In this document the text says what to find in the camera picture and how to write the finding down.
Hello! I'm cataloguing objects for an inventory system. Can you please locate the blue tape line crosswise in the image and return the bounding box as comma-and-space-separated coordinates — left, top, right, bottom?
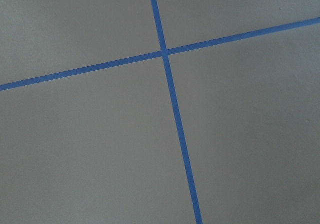
0, 17, 320, 91

